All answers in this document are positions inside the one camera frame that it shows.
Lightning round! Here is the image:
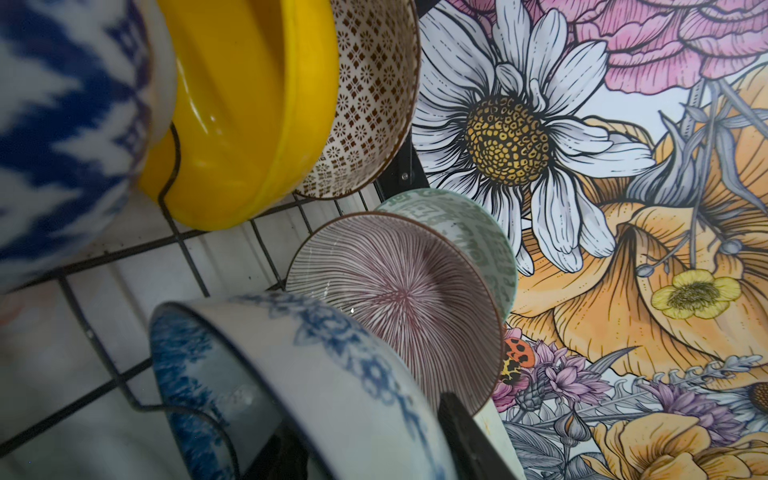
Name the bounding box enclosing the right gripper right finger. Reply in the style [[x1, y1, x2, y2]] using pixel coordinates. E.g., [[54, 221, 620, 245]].
[[438, 392, 517, 480]]

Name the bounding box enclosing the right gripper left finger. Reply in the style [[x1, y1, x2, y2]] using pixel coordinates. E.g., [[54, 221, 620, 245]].
[[242, 423, 327, 480]]

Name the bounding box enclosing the blue floral bowl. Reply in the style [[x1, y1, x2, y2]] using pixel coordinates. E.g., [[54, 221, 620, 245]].
[[149, 291, 458, 479]]

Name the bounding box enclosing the pink striped bowl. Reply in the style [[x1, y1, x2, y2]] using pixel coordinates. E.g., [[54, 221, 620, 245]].
[[286, 211, 502, 414]]

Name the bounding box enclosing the green patterned bowl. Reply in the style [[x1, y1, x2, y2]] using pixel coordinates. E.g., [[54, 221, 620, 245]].
[[377, 188, 518, 319]]

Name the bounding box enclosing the yellow bowl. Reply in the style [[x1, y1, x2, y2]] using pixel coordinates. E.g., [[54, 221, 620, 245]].
[[139, 1, 339, 231]]

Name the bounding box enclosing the red orange patterned bowl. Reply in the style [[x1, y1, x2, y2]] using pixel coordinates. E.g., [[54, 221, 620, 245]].
[[1, 1, 177, 291]]

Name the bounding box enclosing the brown dotted patterned bowl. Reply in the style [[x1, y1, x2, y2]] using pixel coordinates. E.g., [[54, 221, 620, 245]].
[[296, 0, 420, 200]]

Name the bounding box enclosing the black wire dish rack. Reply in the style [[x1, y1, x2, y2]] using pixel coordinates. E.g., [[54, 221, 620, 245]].
[[0, 0, 442, 480]]

